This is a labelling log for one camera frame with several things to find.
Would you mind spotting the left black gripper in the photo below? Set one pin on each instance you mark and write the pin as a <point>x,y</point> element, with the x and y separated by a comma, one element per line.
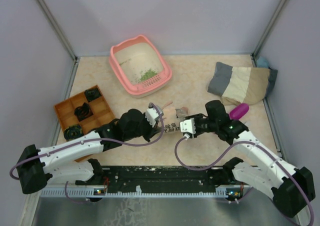
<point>152,131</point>

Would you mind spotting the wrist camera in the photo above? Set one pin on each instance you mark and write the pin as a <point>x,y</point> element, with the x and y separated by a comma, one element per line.
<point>153,114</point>
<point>188,128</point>

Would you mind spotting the purple plastic scoop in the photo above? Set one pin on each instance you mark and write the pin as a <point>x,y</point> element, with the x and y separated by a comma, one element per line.
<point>239,111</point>

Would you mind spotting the black part in tray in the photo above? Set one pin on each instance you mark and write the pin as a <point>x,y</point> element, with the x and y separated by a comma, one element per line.
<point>92,94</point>

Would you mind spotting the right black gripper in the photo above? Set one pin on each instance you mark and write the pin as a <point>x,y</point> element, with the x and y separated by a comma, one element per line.
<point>197,116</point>

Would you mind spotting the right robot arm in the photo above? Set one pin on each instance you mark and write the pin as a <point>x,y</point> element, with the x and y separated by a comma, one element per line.
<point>291,189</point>

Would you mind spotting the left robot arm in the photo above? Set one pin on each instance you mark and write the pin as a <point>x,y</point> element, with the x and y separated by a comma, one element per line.
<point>38,167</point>

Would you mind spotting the grey beige folded cloth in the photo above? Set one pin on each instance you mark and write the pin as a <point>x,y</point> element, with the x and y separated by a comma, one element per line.
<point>242,85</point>

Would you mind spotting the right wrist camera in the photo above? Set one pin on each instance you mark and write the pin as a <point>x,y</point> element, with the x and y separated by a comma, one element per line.
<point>188,128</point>

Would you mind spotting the blue cloth in corner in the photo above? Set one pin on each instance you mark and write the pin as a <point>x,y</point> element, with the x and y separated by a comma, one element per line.
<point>262,62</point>

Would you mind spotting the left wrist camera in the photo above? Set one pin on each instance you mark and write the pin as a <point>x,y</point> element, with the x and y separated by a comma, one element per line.
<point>153,114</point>

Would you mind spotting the beige cat litter bag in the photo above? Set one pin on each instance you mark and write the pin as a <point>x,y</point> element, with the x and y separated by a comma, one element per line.
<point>173,116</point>

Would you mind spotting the pink litter box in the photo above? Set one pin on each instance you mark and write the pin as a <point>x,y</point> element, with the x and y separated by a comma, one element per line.
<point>137,54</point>

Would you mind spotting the green litter pellets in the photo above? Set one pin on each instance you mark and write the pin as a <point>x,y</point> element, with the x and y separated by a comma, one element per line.
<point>145,75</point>

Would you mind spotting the black part front tray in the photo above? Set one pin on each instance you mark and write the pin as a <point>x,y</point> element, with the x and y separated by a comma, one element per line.
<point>73,132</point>

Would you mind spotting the orange compartment tray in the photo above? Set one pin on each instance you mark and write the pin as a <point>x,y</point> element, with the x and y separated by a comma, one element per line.
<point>89,115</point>

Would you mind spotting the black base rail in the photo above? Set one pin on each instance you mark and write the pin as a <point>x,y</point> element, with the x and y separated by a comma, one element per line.
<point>164,179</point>

